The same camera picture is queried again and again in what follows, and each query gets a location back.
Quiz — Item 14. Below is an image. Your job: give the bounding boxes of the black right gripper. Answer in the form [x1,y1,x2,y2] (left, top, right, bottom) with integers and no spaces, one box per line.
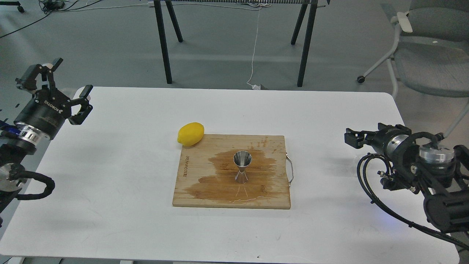
[344,123,412,160]

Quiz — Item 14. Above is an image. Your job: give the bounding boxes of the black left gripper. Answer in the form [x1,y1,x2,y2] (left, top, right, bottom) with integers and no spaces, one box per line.
[14,58,93,140]

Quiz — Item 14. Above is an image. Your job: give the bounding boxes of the steel double jigger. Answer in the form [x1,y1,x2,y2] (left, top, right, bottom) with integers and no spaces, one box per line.
[233,150,252,184]

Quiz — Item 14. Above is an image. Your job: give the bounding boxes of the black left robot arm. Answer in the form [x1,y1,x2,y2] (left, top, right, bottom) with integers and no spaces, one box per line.
[0,58,93,211]

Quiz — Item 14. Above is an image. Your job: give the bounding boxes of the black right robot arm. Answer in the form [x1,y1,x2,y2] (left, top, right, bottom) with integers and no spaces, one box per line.
[344,123,468,234]

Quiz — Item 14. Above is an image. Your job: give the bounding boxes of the grey office chair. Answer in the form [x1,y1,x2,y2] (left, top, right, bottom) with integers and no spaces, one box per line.
[357,0,469,138]

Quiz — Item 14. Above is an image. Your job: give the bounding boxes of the yellow lemon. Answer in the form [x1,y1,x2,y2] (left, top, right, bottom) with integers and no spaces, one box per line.
[177,122,204,146]

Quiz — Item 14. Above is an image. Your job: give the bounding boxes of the black trestle table legs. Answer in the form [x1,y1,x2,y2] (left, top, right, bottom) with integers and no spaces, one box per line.
[152,0,330,88]

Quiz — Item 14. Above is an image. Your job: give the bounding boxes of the wooden cutting board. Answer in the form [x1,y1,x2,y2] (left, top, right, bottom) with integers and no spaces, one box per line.
[172,134,291,209]

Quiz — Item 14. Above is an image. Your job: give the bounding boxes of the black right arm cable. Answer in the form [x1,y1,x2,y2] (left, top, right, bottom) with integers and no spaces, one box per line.
[357,153,469,252]

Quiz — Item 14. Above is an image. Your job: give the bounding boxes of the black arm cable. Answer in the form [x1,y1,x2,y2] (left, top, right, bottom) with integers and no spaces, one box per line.
[11,170,56,201]
[357,153,469,252]

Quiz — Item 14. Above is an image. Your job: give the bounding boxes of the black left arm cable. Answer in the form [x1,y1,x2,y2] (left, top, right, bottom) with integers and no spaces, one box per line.
[11,170,56,201]

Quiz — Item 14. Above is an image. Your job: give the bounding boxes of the white power cable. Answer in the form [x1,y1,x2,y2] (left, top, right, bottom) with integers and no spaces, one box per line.
[59,0,273,91]

